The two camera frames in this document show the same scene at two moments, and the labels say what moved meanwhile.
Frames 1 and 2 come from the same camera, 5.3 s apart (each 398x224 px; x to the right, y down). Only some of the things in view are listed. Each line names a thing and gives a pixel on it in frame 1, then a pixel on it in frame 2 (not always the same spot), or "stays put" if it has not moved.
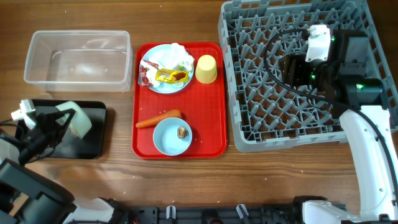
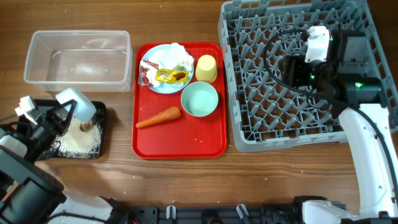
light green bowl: (79, 125) to (199, 99)
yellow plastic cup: (206, 71) stays put
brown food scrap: (182, 132) to (86, 127)
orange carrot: (153, 121) stays put
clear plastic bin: (80, 61) stays put
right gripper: (291, 71) stays put
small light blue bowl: (172, 136) to (84, 110)
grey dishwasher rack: (254, 35) stays put
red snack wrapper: (143, 70) stays put
